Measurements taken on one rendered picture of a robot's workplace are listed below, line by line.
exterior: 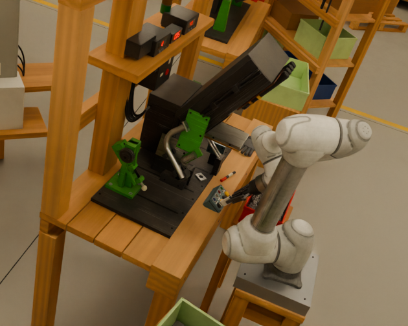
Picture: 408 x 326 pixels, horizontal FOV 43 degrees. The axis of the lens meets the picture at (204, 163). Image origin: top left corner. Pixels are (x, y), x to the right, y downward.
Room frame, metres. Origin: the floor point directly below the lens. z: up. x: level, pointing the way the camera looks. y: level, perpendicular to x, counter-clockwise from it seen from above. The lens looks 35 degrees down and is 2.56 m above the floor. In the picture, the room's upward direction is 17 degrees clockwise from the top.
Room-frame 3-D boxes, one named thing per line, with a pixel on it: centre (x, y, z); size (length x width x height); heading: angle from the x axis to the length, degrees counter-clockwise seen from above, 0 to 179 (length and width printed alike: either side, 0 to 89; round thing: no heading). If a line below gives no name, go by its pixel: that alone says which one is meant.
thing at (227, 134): (2.35, 0.02, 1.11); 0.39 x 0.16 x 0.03; 78
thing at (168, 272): (2.24, -0.14, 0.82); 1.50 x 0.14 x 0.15; 168
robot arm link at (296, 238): (1.70, -0.47, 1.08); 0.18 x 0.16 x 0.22; 112
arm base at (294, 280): (1.73, -0.48, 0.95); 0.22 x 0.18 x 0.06; 1
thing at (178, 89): (2.43, 0.25, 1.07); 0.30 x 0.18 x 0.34; 168
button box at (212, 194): (2.05, -0.12, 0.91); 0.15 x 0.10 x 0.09; 168
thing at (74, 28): (2.35, 0.43, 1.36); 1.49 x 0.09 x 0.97; 168
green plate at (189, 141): (2.21, 0.09, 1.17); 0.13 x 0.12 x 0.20; 168
